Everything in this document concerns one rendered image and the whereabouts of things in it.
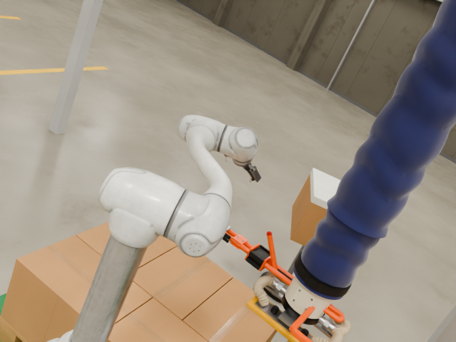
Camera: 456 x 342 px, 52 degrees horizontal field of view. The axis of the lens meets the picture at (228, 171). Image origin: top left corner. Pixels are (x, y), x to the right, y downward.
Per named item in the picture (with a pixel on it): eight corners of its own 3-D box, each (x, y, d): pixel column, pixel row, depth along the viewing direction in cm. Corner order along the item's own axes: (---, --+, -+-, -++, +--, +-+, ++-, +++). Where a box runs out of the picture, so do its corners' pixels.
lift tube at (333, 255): (350, 284, 188) (509, 40, 148) (336, 309, 169) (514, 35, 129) (303, 254, 195) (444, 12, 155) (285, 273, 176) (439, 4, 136)
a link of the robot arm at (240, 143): (260, 141, 174) (227, 130, 175) (264, 127, 159) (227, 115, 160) (252, 167, 171) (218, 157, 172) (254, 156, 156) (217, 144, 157)
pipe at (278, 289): (344, 326, 193) (351, 315, 191) (323, 354, 172) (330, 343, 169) (277, 275, 206) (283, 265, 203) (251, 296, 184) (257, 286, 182)
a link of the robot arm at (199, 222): (240, 200, 122) (193, 178, 122) (226, 237, 106) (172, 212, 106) (222, 237, 128) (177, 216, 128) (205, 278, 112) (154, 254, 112)
